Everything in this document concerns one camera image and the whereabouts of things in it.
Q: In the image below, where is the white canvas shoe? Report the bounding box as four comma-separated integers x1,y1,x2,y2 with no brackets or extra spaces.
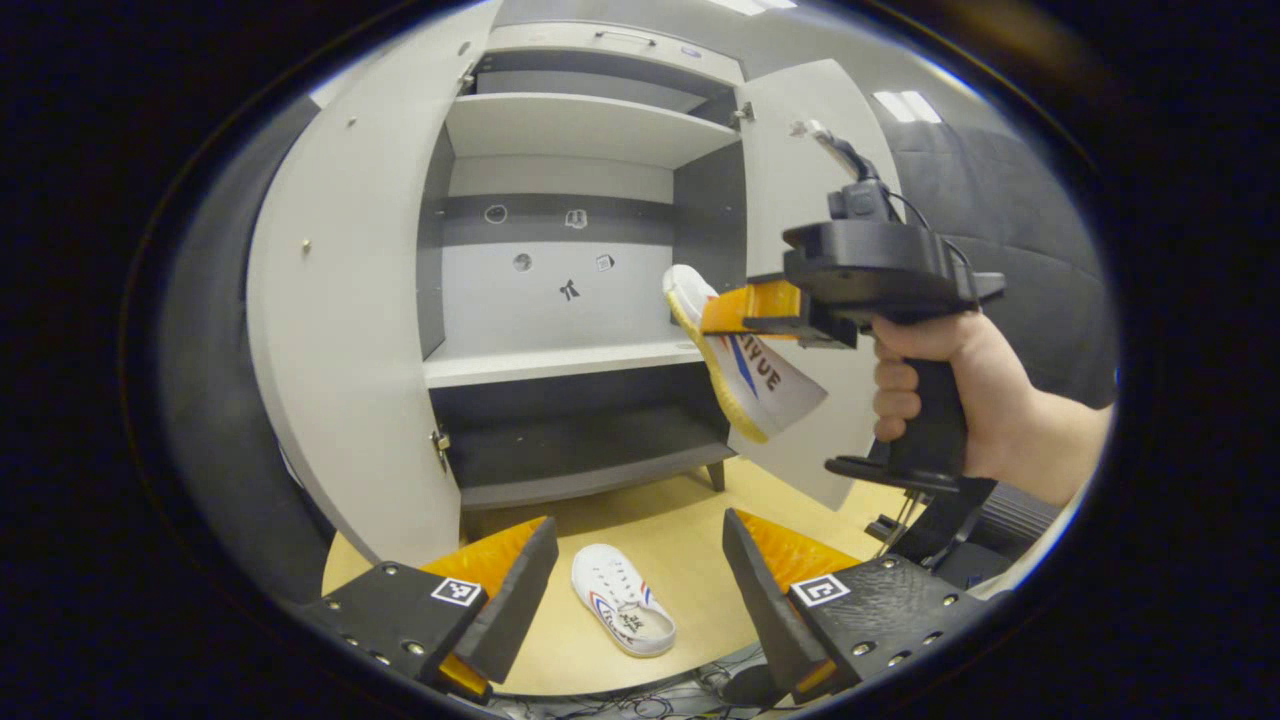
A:
572,543,678,658
662,264,829,444

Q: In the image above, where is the small ceiling light panel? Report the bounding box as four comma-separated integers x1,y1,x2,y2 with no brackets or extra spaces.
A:
875,90,943,125

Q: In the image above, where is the black backdrop cloth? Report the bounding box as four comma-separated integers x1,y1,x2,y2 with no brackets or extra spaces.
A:
890,120,1121,411
160,95,341,601

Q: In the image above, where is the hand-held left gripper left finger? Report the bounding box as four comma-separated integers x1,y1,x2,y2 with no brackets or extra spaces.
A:
300,518,561,701

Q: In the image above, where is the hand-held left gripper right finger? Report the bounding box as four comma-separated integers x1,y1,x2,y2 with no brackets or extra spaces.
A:
722,508,991,706

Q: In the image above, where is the grey cabinet drawer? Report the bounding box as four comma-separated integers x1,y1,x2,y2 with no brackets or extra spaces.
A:
485,20,746,86

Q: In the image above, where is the grey shoe cabinet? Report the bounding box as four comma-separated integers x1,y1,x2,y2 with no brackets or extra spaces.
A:
245,0,906,569

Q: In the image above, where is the grey shoe cabinet door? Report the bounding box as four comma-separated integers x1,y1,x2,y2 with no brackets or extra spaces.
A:
245,0,501,569
735,58,906,511

